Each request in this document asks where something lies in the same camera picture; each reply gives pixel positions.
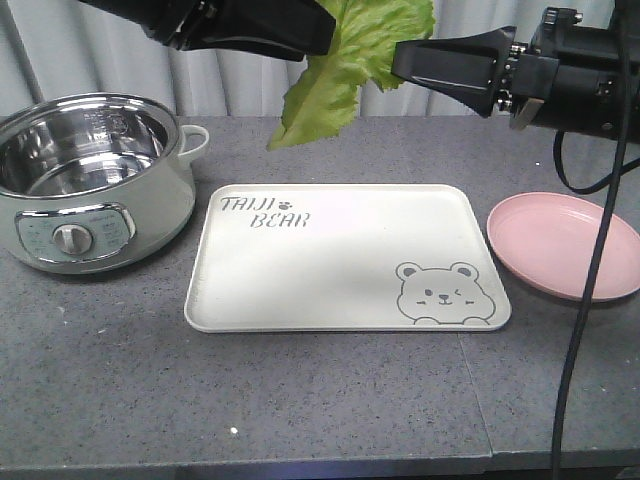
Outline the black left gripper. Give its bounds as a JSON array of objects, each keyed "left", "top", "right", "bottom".
[{"left": 144, "top": 0, "right": 336, "bottom": 61}]

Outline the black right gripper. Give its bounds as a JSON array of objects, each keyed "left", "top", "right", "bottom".
[{"left": 391, "top": 7, "right": 621, "bottom": 139}]

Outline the green lettuce leaf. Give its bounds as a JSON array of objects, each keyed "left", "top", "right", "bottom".
[{"left": 267, "top": 0, "right": 435, "bottom": 151}]

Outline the pink round plate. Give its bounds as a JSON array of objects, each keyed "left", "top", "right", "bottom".
[{"left": 487, "top": 192, "right": 639, "bottom": 302}]

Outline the cream bear serving tray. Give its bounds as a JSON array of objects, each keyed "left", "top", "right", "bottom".
[{"left": 184, "top": 184, "right": 511, "bottom": 333}]

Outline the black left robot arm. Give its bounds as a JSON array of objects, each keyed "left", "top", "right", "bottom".
[{"left": 89, "top": 0, "right": 336, "bottom": 61}]

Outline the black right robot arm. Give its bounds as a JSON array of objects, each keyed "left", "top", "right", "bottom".
[{"left": 391, "top": 1, "right": 639, "bottom": 143}]

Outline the pale green electric cooking pot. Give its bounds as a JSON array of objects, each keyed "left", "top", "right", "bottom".
[{"left": 1, "top": 93, "right": 210, "bottom": 274}]

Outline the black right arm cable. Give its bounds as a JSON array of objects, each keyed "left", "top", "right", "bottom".
[{"left": 549, "top": 0, "right": 640, "bottom": 480}]

